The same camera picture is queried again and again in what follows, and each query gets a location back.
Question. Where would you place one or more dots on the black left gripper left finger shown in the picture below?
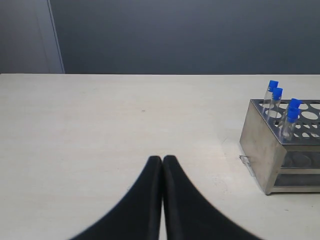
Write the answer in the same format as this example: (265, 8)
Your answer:
(137, 216)

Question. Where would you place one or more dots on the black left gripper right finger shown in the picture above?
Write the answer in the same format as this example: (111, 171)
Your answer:
(188, 215)

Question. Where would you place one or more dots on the stainless steel test tube rack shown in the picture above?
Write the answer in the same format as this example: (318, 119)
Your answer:
(280, 165)

